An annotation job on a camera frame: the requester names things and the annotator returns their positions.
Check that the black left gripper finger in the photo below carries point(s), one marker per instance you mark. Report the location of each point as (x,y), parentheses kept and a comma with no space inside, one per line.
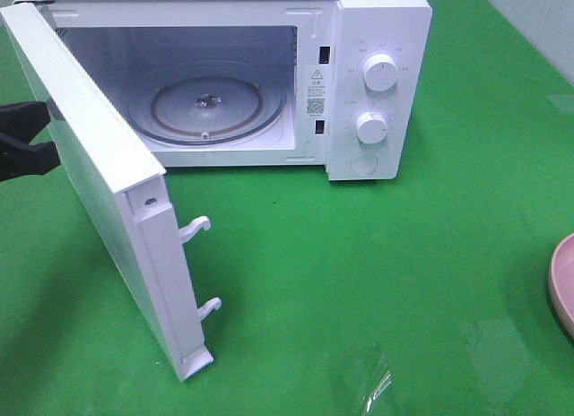
(24,159)
(24,120)

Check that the white microwave door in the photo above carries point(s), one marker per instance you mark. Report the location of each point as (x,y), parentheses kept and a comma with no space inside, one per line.
(122,188)

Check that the white microwave knob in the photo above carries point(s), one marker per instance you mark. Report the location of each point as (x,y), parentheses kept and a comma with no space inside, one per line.
(371,127)
(380,72)

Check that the pink plate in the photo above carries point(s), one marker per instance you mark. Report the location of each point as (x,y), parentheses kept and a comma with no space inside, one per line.
(560,283)

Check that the glass microwave turntable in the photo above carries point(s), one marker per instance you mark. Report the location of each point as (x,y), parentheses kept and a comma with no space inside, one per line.
(205,110)

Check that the white warning label sticker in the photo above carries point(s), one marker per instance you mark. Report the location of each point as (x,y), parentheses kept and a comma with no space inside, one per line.
(315,91)

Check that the white microwave oven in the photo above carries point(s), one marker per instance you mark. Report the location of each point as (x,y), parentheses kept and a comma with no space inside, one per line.
(129,46)

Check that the round microwave door button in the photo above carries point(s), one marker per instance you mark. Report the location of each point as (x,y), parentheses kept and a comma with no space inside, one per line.
(364,164)

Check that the clear tape patch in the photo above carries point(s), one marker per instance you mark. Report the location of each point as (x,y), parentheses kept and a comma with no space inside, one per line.
(361,383)
(498,356)

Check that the clear tape patch far right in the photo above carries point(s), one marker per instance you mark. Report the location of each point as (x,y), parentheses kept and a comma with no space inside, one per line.
(498,356)

